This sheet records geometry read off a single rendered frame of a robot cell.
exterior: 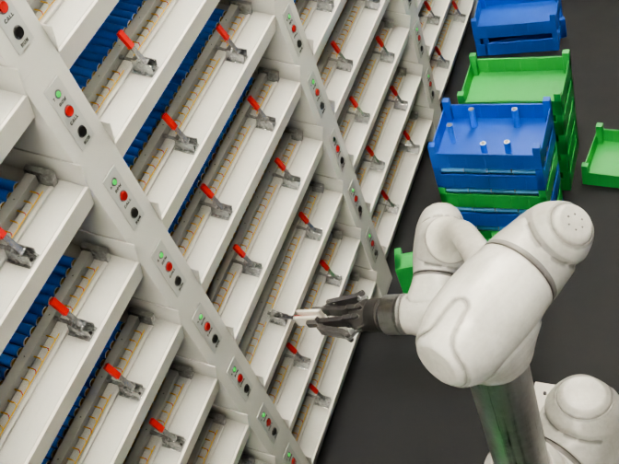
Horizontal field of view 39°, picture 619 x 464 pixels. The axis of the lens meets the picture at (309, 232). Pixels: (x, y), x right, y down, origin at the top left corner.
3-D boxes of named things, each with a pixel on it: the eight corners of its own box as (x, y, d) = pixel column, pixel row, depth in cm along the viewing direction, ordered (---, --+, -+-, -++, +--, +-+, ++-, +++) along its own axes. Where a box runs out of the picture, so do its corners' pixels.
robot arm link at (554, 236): (515, 204, 145) (464, 260, 141) (565, 165, 128) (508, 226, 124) (574, 260, 144) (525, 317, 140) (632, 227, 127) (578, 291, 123)
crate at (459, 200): (558, 158, 255) (555, 138, 250) (548, 210, 244) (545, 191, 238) (457, 156, 268) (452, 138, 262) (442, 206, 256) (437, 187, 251)
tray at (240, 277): (322, 152, 225) (323, 114, 214) (236, 350, 191) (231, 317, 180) (249, 134, 229) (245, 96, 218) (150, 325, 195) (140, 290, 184)
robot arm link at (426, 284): (417, 343, 194) (423, 285, 198) (484, 342, 185) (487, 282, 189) (393, 331, 185) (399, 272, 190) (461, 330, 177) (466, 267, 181)
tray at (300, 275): (342, 203, 239) (343, 180, 231) (264, 396, 204) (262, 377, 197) (273, 185, 243) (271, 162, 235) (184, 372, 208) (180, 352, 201)
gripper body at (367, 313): (387, 340, 194) (351, 341, 199) (397, 309, 199) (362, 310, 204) (372, 320, 190) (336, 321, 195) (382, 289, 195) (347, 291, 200)
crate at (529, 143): (553, 117, 244) (551, 96, 238) (542, 169, 233) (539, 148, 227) (448, 118, 257) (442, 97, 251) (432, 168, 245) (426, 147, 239)
